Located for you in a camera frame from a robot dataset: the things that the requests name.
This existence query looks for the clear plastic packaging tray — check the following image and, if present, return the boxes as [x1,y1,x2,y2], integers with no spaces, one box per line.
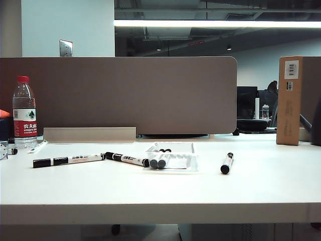
[144,142,200,173]

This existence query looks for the black white whiteboard marker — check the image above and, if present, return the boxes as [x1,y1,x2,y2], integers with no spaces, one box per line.
[157,148,173,169]
[104,151,150,168]
[149,149,164,168]
[33,153,105,169]
[220,152,235,175]

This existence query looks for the tall brown cardboard box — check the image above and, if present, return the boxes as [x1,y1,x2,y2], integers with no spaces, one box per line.
[276,55,303,146]

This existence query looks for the black partition foot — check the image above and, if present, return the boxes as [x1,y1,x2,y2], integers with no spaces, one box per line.
[137,134,209,139]

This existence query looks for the brown desk partition panel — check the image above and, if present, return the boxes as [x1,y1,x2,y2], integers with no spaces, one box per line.
[299,56,321,129]
[0,56,238,136]

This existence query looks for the black computer monitor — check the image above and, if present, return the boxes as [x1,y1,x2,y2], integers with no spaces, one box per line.
[237,86,258,119]
[257,89,277,118]

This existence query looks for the black round cushion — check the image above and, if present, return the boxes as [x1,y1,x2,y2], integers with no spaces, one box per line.
[236,118,269,132]

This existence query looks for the long ceiling light strip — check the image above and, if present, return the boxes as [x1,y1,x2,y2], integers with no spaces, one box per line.
[114,19,321,29]

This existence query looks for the black office chair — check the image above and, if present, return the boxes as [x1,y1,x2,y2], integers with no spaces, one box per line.
[266,80,279,128]

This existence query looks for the red label water bottle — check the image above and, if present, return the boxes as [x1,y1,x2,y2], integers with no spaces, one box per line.
[12,75,38,149]

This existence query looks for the dark navy object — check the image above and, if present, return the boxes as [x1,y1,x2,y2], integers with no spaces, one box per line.
[0,117,15,141]

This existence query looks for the dark grey chair part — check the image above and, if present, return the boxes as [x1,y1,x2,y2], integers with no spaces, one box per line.
[299,95,321,146]

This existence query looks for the silver metal block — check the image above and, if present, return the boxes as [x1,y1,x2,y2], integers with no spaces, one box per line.
[0,140,9,160]

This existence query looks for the beige partition bracket strip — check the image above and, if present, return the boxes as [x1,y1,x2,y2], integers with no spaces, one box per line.
[43,127,137,144]

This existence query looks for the metal wall switch plate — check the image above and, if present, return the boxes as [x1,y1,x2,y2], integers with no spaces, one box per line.
[59,39,73,57]

